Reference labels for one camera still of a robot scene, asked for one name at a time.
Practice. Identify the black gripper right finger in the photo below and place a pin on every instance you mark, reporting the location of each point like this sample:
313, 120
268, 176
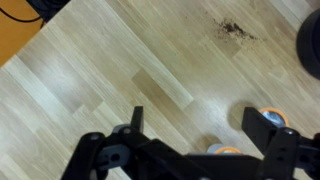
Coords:
286, 153

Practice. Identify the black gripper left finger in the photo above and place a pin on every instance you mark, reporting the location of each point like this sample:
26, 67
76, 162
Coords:
133, 156

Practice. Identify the coffee pod with dark lid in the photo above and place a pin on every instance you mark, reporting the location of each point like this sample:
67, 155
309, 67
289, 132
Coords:
275, 116

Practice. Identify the coffee pod with green lid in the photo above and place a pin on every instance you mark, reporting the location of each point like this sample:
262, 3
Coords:
226, 150

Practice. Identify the black Keurig coffee machine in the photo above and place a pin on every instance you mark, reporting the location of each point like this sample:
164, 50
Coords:
310, 45

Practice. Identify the spilled coffee grounds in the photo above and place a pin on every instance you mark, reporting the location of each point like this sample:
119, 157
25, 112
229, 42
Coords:
233, 28

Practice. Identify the small black side table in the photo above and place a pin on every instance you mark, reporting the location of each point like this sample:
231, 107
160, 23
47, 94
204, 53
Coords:
48, 8

